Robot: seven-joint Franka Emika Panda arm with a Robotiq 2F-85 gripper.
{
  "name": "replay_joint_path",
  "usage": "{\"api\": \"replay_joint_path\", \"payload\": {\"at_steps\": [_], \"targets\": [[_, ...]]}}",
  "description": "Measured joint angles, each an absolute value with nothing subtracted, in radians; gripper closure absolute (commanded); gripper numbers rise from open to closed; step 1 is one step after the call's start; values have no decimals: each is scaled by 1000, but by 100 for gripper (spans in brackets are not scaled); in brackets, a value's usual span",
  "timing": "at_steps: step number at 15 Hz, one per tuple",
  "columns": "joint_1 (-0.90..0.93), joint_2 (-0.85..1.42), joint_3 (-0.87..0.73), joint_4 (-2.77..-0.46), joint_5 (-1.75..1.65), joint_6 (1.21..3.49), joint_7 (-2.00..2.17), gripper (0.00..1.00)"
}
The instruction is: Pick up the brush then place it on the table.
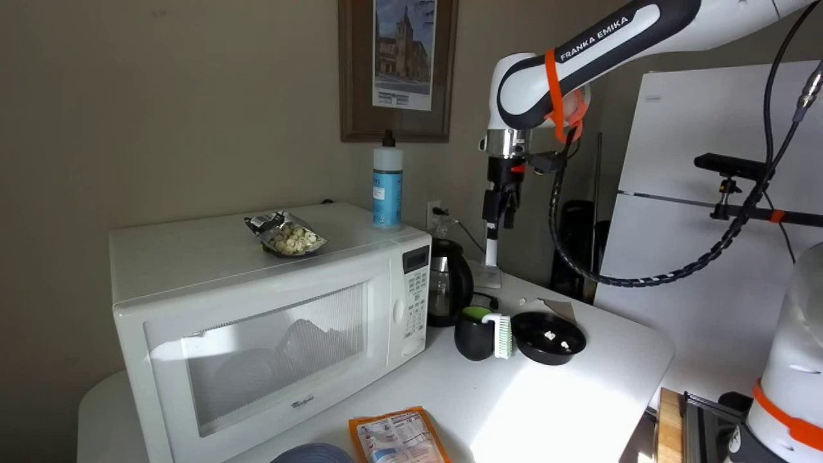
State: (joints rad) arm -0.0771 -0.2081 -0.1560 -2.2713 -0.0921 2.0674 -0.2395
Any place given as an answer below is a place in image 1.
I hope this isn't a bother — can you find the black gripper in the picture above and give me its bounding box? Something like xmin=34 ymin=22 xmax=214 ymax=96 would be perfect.
xmin=479 ymin=126 xmax=527 ymax=270

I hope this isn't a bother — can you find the black electric kettle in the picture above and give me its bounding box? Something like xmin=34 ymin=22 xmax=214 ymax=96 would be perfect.
xmin=424 ymin=237 xmax=475 ymax=331

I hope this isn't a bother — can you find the black mug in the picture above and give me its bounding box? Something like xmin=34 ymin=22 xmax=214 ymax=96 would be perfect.
xmin=452 ymin=305 xmax=498 ymax=363

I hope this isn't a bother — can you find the black bowl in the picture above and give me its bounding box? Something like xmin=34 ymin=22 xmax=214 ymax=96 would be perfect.
xmin=509 ymin=309 xmax=590 ymax=369

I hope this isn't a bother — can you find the blue water bottle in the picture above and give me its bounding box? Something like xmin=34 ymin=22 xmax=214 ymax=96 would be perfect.
xmin=371 ymin=126 xmax=407 ymax=233

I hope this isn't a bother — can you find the clear snack bag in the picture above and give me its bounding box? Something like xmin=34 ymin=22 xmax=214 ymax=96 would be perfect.
xmin=241 ymin=208 xmax=329 ymax=261

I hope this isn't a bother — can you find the orange packet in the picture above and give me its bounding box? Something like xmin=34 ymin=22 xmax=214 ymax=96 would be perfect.
xmin=345 ymin=408 xmax=455 ymax=463

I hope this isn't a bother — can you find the white microwave oven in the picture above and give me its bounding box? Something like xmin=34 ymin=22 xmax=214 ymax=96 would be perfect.
xmin=108 ymin=202 xmax=435 ymax=463

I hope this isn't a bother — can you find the wooden board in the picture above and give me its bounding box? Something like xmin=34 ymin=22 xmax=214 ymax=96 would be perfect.
xmin=654 ymin=387 xmax=689 ymax=463

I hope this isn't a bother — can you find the dark blue round lid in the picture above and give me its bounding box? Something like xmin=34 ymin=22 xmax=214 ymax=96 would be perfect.
xmin=271 ymin=441 xmax=356 ymax=463

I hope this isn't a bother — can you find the black plugged power cable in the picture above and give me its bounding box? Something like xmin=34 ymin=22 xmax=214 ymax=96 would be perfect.
xmin=435 ymin=204 xmax=489 ymax=258

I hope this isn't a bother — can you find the white wall outlet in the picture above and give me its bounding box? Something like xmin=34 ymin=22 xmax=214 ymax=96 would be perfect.
xmin=424 ymin=198 xmax=447 ymax=234

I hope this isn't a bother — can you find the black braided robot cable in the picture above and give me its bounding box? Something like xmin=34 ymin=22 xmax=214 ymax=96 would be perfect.
xmin=545 ymin=0 xmax=823 ymax=292

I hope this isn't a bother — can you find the orange strap on arm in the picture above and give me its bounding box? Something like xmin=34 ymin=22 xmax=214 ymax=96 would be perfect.
xmin=542 ymin=48 xmax=591 ymax=147

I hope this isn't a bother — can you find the brown framed wall poster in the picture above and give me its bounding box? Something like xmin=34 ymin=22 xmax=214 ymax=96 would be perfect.
xmin=336 ymin=0 xmax=461 ymax=144

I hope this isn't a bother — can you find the black camera on stand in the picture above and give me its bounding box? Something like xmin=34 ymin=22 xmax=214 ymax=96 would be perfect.
xmin=691 ymin=153 xmax=823 ymax=229

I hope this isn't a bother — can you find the orange strap on base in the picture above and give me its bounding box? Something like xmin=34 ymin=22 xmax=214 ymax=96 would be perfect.
xmin=752 ymin=381 xmax=823 ymax=454

